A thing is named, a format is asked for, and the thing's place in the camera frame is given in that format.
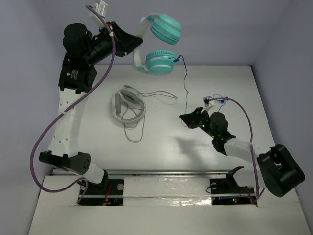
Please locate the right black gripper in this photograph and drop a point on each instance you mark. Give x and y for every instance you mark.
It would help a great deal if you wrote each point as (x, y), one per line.
(191, 118)

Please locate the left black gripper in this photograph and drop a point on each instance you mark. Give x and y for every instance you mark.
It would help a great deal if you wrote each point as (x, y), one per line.
(118, 39)

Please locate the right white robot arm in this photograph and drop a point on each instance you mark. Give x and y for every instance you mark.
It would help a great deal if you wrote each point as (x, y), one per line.
(274, 168)

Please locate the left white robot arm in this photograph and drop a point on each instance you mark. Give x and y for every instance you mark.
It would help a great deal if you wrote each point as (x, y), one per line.
(83, 52)

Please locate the grey white headphones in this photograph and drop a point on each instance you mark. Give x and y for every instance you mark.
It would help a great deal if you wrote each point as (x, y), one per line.
(124, 100)

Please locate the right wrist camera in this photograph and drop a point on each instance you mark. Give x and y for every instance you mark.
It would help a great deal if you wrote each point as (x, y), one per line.
(209, 101)

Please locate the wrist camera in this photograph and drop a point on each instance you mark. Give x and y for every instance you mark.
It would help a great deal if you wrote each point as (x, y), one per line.
(101, 7)
(209, 101)

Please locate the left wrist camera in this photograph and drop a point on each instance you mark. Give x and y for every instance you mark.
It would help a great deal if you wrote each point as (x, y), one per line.
(101, 7)

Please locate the aluminium rail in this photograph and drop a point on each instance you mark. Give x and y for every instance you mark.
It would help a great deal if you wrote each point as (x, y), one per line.
(162, 172)

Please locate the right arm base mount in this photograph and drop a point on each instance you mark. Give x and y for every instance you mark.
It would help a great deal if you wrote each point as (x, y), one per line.
(225, 191)

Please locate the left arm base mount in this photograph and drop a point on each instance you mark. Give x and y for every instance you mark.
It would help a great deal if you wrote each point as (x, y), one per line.
(107, 193)

